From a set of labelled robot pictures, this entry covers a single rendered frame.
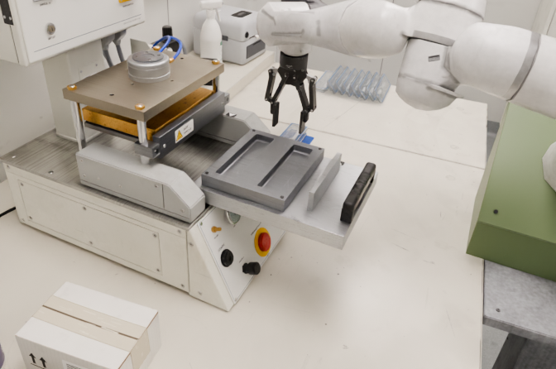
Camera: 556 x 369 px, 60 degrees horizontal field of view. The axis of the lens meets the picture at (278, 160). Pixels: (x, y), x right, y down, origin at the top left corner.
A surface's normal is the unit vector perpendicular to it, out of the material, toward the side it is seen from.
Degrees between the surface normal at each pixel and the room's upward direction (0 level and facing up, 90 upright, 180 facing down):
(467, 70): 113
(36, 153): 0
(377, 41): 86
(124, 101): 0
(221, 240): 65
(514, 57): 60
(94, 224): 90
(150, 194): 90
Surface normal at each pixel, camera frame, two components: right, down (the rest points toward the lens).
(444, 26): -0.34, 0.01
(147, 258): -0.42, 0.46
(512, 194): -0.25, -0.28
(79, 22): 0.91, 0.27
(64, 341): 0.07, -0.87
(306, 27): -0.81, 0.22
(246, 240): 0.85, -0.11
